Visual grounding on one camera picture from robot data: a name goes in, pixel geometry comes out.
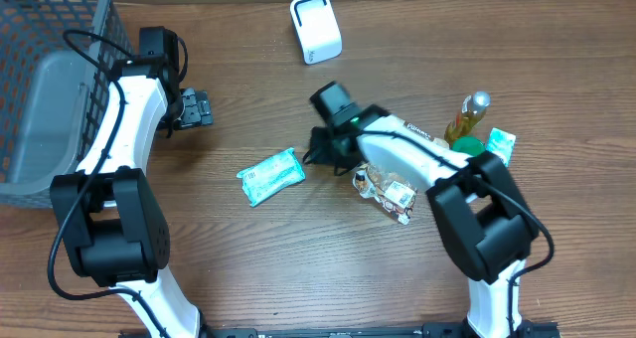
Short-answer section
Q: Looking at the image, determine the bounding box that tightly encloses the green lidded jar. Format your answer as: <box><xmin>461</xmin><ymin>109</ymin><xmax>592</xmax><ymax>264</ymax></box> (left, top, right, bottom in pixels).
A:
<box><xmin>451</xmin><ymin>136</ymin><xmax>486</xmax><ymax>156</ymax></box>

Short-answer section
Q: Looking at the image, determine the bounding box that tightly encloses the green flushable wipes pack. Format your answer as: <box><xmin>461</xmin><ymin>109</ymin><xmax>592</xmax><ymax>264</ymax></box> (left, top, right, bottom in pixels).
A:
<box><xmin>237</xmin><ymin>147</ymin><xmax>306</xmax><ymax>207</ymax></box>

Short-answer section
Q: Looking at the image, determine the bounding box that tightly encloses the small teal tissue pack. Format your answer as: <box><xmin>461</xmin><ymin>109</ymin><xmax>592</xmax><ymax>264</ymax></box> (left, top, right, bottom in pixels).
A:
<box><xmin>486</xmin><ymin>127</ymin><xmax>517</xmax><ymax>167</ymax></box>

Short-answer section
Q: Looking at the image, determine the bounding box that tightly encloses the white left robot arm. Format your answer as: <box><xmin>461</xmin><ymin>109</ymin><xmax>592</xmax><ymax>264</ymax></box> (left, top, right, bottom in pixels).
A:
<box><xmin>47</xmin><ymin>52</ymin><xmax>212</xmax><ymax>337</ymax></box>

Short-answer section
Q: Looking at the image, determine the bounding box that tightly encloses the white barcode scanner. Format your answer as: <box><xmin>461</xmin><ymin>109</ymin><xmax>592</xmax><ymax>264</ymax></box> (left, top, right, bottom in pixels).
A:
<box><xmin>289</xmin><ymin>0</ymin><xmax>343</xmax><ymax>65</ymax></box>

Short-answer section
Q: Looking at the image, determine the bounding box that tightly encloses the yellow oil bottle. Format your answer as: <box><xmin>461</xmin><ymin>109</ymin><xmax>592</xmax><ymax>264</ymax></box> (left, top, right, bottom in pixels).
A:
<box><xmin>444</xmin><ymin>91</ymin><xmax>491</xmax><ymax>146</ymax></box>

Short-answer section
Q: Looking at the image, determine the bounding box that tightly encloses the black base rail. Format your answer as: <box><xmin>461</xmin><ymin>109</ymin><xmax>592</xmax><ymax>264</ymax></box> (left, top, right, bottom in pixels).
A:
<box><xmin>118</xmin><ymin>320</ymin><xmax>561</xmax><ymax>338</ymax></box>

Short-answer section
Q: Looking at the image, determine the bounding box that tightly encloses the brown mixed nuts bag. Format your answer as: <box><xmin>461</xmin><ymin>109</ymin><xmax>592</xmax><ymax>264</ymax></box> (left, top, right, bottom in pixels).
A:
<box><xmin>353</xmin><ymin>115</ymin><xmax>466</xmax><ymax>225</ymax></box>

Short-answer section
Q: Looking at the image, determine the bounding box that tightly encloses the dark grey plastic basket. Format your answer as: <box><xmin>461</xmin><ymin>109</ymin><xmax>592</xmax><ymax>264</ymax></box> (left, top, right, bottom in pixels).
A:
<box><xmin>1</xmin><ymin>0</ymin><xmax>132</xmax><ymax>208</ymax></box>

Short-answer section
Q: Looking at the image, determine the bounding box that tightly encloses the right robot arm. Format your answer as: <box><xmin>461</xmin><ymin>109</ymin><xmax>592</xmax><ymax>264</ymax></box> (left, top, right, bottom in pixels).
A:
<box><xmin>305</xmin><ymin>103</ymin><xmax>541</xmax><ymax>337</ymax></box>

